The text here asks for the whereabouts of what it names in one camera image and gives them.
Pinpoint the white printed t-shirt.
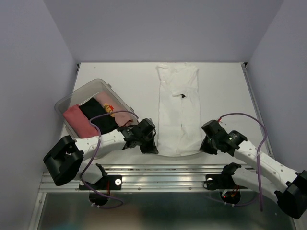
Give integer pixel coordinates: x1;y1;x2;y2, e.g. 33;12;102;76
156;63;202;157

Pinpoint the clear plastic storage bin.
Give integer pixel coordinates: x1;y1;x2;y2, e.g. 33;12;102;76
54;78;140;159

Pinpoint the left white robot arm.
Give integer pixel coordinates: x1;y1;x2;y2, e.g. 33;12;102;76
43;118;158;189

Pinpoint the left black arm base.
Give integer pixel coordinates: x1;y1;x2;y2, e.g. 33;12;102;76
79;163;122;191

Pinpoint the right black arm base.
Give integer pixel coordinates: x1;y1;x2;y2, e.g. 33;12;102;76
202;162;247;191

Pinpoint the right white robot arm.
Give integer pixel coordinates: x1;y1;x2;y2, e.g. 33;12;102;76
200;120;307;219

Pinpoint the rolled pink printed t-shirt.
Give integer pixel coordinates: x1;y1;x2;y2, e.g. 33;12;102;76
95;92;133;127

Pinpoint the rolled black t-shirt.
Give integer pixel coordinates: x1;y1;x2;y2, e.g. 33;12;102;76
79;98;119;134

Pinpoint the rolled red t-shirt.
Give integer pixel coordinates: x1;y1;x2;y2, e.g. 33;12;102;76
63;104;98;138

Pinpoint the aluminium mounting rail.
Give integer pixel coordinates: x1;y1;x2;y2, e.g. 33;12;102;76
40;163;293;193

